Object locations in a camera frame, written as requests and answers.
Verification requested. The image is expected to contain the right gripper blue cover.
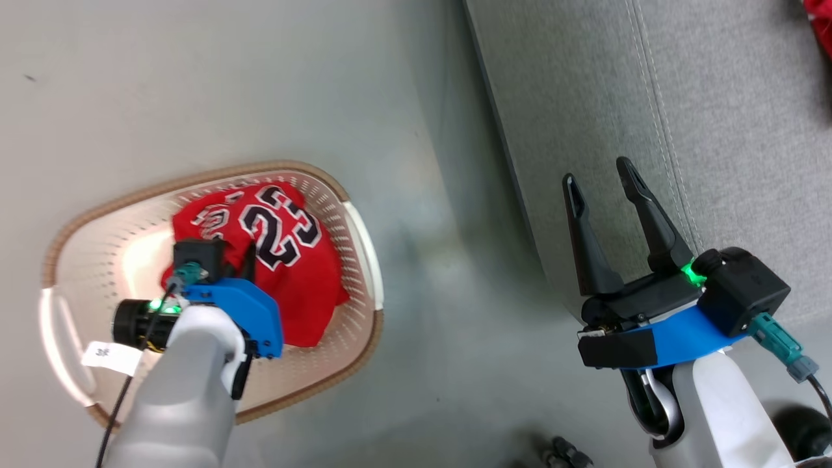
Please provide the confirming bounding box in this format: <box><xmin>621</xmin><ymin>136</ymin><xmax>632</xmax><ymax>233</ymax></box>
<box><xmin>562</xmin><ymin>156</ymin><xmax>749</xmax><ymax>370</ymax></box>

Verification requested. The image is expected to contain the teal camera connector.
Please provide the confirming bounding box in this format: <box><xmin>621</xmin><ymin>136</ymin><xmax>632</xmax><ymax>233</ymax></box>
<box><xmin>747</xmin><ymin>311</ymin><xmax>820</xmax><ymax>384</ymax></box>
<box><xmin>166</xmin><ymin>261</ymin><xmax>209</xmax><ymax>293</ymax></box>

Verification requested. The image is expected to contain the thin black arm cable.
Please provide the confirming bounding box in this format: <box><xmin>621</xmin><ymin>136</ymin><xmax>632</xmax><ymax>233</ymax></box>
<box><xmin>94</xmin><ymin>279</ymin><xmax>179</xmax><ymax>468</ymax></box>
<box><xmin>806</xmin><ymin>374</ymin><xmax>832</xmax><ymax>423</ymax></box>

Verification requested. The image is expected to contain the grey fabric sofa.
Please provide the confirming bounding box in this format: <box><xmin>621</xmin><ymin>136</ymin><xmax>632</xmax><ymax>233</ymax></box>
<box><xmin>463</xmin><ymin>0</ymin><xmax>832</xmax><ymax>326</ymax></box>

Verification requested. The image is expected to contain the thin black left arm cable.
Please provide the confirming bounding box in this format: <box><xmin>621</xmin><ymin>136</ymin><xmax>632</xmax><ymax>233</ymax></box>
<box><xmin>94</xmin><ymin>279</ymin><xmax>179</xmax><ymax>468</ymax></box>

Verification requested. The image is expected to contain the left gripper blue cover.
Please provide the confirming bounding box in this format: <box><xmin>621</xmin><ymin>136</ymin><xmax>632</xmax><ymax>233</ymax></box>
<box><xmin>184</xmin><ymin>243</ymin><xmax>285</xmax><ymax>359</ymax></box>

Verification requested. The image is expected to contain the red number 23 jersey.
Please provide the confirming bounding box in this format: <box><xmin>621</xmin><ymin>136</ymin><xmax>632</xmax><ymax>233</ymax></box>
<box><xmin>161</xmin><ymin>182</ymin><xmax>350</xmax><ymax>348</ymax></box>

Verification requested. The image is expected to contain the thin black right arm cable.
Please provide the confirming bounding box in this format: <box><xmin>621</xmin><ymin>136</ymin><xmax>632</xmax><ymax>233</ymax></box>
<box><xmin>806</xmin><ymin>374</ymin><xmax>832</xmax><ymax>423</ymax></box>

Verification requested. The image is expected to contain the teal left camera connector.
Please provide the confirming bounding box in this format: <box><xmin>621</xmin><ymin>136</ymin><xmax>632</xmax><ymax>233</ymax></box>
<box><xmin>166</xmin><ymin>261</ymin><xmax>209</xmax><ymax>293</ymax></box>

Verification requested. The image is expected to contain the beige perforated laundry basket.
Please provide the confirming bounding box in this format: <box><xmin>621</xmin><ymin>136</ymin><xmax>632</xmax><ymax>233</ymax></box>
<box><xmin>39</xmin><ymin>160</ymin><xmax>385</xmax><ymax>431</ymax></box>

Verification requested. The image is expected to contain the red cloth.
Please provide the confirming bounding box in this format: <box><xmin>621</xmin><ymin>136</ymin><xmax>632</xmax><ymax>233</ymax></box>
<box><xmin>801</xmin><ymin>0</ymin><xmax>832</xmax><ymax>61</ymax></box>

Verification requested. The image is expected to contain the small dark floor object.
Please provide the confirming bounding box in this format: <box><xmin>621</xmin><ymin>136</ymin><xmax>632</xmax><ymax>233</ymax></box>
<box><xmin>536</xmin><ymin>435</ymin><xmax>594</xmax><ymax>468</ymax></box>

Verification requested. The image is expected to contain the white paper label tag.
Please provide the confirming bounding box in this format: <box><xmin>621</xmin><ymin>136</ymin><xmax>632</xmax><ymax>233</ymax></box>
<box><xmin>81</xmin><ymin>341</ymin><xmax>142</xmax><ymax>377</ymax></box>

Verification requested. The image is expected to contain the teal right camera connector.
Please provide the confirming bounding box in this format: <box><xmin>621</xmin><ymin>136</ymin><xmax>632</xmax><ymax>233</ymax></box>
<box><xmin>747</xmin><ymin>311</ymin><xmax>820</xmax><ymax>384</ymax></box>

